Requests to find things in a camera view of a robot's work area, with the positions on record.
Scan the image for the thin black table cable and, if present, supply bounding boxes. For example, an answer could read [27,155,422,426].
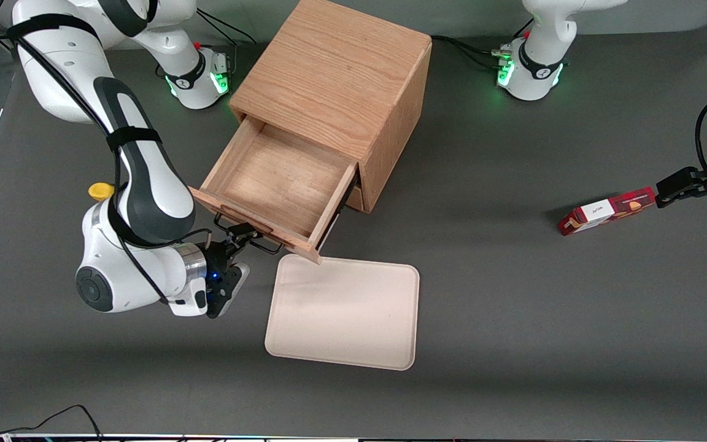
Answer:
[0,404,104,442]

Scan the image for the red cookie box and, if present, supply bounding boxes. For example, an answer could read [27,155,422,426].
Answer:
[558,187,657,236]

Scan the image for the black base cable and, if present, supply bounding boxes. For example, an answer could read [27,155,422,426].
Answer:
[431,34,509,69]
[194,12,257,77]

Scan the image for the beige rectangular tray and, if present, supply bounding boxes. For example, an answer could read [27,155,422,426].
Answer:
[265,254,420,371]

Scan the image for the wooden two-drawer cabinet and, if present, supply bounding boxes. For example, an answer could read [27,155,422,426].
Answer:
[229,0,433,214]

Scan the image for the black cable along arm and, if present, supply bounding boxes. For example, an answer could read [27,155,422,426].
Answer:
[0,15,214,304]

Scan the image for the black right base cable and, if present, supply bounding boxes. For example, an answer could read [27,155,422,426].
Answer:
[194,12,257,77]

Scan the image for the black left base cable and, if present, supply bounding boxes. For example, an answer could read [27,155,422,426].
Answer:
[431,34,509,69]

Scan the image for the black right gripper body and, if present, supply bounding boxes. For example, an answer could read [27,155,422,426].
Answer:
[205,241,236,317]

